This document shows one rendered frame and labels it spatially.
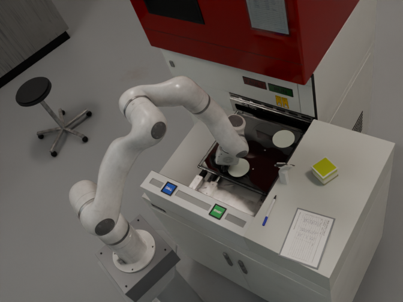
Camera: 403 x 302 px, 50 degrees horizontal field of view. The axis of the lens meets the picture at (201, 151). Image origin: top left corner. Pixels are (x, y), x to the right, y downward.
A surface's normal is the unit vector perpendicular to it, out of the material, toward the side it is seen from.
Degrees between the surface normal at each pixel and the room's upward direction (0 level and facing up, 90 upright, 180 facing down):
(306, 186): 0
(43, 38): 90
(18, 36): 90
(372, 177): 0
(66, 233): 0
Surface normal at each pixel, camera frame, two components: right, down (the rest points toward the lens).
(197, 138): -0.26, -0.58
